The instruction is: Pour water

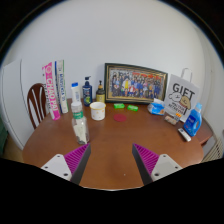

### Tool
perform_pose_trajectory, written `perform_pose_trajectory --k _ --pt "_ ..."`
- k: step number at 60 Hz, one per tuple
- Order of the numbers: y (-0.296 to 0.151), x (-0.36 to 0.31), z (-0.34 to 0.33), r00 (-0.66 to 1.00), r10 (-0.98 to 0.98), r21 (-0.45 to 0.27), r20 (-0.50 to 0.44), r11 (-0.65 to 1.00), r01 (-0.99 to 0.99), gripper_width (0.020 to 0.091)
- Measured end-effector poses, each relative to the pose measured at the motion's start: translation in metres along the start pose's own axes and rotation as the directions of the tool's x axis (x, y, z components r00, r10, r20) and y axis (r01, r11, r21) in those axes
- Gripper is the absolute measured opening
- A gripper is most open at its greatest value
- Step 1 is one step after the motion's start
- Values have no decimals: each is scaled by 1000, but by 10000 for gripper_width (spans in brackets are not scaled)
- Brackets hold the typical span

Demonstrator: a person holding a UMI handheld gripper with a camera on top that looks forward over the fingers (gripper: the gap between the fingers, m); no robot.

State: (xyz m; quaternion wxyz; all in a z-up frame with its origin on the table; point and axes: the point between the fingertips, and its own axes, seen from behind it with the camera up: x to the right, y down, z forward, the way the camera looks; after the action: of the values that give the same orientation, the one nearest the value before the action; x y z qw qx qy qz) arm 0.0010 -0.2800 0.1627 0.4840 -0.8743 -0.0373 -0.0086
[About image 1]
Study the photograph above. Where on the flat round red coaster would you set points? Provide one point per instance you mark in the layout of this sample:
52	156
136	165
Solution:
119	117

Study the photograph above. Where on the black framed group picture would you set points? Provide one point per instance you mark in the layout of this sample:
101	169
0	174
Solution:
135	83

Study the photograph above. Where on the small orange and white box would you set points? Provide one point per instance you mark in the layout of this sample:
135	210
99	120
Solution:
178	116

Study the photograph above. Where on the white bottle with blue cap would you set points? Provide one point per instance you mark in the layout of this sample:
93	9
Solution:
76	93

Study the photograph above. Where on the small patterned snack pack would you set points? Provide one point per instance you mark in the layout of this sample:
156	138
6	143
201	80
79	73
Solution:
170	120

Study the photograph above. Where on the white and green shuttlecock tube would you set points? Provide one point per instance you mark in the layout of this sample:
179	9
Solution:
62	86

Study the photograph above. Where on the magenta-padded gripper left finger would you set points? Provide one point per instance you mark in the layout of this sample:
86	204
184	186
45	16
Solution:
77	159

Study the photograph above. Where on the pink shuttlecock tube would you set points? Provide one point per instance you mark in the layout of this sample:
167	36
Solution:
51	93

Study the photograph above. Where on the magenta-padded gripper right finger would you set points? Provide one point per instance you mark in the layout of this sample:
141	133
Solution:
146	159

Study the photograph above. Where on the blue tissue pack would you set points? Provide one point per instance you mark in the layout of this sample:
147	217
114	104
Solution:
156	108

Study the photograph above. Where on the clear green-labelled water bottle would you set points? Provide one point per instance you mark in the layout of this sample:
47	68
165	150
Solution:
80	128

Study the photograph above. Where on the brown yellow-labelled pump bottle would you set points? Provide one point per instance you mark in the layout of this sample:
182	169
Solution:
100	95

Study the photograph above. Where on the dark blue pump bottle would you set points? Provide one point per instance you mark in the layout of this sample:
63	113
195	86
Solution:
87	95

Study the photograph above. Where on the white ribbed radiator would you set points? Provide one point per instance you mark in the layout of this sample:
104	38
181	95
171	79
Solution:
213	151

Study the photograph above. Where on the blue detergent bottle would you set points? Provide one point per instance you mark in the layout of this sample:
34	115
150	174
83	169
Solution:
192	123

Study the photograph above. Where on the white paper gift bag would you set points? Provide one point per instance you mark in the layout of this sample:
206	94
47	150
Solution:
181	93

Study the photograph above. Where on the white cup with yellow rim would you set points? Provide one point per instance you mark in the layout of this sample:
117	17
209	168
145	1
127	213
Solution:
97	111

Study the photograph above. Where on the white remote control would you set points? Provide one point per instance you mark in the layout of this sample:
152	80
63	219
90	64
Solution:
184	134

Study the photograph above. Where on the brown wooden chair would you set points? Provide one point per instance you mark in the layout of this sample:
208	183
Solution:
33	100

